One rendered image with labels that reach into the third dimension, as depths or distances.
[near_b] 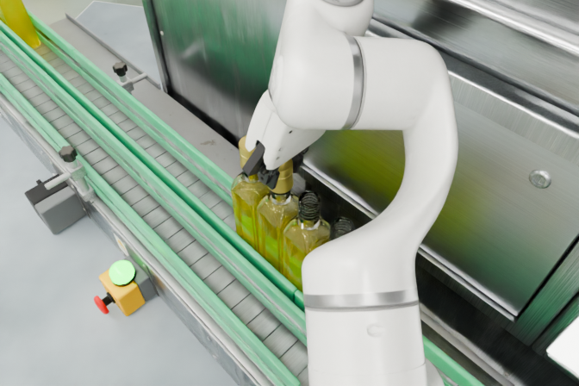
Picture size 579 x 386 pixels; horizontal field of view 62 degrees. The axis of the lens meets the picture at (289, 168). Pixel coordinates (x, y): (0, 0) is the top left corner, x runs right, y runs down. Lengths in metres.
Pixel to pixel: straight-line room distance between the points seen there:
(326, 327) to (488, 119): 0.31
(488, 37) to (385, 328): 0.31
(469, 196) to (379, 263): 0.32
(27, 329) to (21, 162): 0.47
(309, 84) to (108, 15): 1.55
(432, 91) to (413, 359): 0.20
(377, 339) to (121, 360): 0.70
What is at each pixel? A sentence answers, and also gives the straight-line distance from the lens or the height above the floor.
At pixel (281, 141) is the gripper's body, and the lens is 0.52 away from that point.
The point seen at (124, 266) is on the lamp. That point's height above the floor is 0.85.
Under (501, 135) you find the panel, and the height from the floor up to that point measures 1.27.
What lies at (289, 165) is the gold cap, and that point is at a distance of 0.63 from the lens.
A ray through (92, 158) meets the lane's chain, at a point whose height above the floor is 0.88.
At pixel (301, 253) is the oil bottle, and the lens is 0.68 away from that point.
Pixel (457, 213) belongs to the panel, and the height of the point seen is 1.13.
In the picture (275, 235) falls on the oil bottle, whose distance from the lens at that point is 0.71.
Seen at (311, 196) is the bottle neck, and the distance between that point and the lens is 0.64.
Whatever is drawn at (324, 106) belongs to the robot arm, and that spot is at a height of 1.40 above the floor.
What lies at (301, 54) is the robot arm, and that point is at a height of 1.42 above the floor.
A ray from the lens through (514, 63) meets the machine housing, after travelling 0.52.
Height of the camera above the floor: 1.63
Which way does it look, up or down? 47 degrees down
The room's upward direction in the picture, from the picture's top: straight up
